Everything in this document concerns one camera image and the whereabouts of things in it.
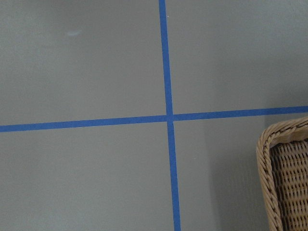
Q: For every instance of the brown wicker basket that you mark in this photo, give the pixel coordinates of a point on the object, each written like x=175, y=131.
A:
x=282, y=161

